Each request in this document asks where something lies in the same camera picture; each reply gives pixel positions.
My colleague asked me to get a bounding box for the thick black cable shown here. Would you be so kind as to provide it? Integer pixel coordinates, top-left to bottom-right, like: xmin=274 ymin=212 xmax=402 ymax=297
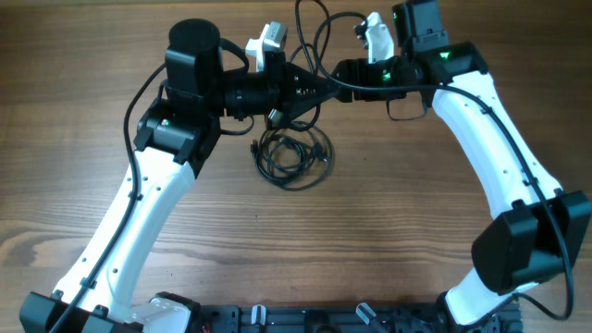
xmin=289 ymin=0 xmax=371 ymax=133

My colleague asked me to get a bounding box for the thin black usb cable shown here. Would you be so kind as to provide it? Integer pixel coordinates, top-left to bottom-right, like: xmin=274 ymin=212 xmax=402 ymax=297
xmin=250 ymin=120 xmax=335 ymax=192

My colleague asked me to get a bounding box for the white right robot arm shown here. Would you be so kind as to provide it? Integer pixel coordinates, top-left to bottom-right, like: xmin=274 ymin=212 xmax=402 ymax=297
xmin=332 ymin=1 xmax=591 ymax=332

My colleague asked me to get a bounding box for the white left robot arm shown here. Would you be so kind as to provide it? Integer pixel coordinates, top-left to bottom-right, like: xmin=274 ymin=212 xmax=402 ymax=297
xmin=19 ymin=18 xmax=338 ymax=332

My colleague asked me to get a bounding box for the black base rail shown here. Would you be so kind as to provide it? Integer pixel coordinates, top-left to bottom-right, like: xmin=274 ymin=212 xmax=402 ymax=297
xmin=190 ymin=302 xmax=524 ymax=333

